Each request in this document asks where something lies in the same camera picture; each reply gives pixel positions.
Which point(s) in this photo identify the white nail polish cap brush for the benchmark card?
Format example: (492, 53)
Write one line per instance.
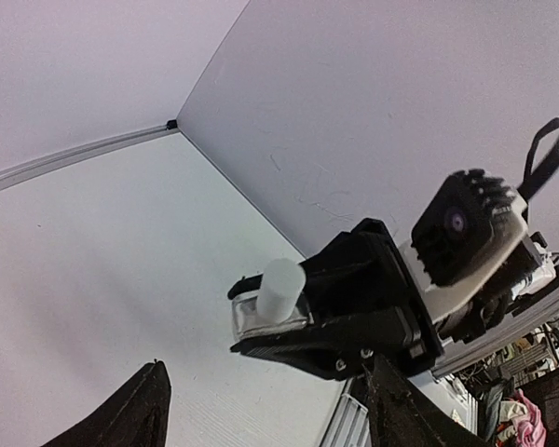
(282, 283)

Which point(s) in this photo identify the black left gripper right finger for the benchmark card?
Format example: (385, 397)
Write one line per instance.
(401, 415)

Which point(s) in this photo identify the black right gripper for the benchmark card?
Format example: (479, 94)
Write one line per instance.
(365, 305)

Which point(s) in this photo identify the pink cloth clutter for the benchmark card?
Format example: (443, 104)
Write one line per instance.
(520, 422)

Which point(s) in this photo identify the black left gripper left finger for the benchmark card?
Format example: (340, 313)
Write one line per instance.
(137, 414)

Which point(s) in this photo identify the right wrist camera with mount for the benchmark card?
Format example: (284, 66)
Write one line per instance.
(465, 234)

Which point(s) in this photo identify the aluminium table edge rail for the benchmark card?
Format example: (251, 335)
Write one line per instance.
(63, 159)

